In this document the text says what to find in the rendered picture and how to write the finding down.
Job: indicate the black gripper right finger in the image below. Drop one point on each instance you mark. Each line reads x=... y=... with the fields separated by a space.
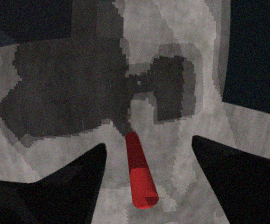
x=240 y=180

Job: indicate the red peg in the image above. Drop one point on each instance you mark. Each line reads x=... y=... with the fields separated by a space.
x=143 y=190

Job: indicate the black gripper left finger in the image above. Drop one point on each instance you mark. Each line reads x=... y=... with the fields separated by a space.
x=67 y=196

